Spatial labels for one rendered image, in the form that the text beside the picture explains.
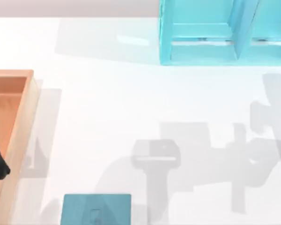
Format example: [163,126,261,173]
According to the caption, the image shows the light blue rack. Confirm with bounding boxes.
[158,0,281,66]

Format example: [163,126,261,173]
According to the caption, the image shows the teal book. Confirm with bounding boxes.
[60,193,132,225]

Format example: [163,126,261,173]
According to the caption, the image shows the shallow salmon-coloured box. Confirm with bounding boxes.
[0,69,35,211]

